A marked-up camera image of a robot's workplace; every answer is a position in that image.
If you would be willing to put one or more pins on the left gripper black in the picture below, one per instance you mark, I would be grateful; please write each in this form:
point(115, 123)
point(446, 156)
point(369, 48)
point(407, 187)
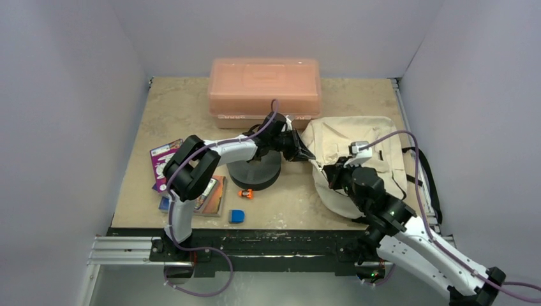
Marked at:
point(294, 153)

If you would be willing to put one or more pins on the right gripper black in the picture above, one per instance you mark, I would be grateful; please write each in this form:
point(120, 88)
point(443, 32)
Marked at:
point(335, 175)

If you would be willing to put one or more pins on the cream canvas backpack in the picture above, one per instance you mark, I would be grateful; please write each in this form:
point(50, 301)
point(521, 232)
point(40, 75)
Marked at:
point(328, 139)

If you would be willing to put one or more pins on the purple treehouse book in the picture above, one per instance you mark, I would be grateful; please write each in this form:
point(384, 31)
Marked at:
point(160, 156)

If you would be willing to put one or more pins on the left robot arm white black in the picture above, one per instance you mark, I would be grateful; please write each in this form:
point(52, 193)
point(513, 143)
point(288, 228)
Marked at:
point(190, 169)

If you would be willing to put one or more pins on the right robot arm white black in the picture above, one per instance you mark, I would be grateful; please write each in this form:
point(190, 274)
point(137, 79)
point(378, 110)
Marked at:
point(396, 233)

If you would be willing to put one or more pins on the black filament spool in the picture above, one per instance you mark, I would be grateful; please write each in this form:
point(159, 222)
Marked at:
point(258, 174)

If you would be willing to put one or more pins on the small orange toy car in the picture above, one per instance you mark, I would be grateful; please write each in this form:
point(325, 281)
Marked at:
point(247, 193)

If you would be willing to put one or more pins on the pink translucent storage box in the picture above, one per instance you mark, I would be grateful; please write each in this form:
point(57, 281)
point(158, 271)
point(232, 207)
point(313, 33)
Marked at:
point(241, 90)

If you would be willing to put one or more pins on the blue eraser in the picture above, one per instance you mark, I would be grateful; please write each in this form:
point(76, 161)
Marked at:
point(236, 216)

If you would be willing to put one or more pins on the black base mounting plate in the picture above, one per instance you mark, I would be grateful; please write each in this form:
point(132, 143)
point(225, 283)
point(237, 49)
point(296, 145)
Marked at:
point(265, 250)

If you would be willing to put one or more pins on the orange cover book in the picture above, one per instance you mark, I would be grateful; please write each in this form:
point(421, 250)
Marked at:
point(214, 207)

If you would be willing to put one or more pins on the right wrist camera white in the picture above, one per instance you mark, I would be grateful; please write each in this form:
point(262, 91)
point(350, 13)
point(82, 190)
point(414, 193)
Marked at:
point(360, 152)

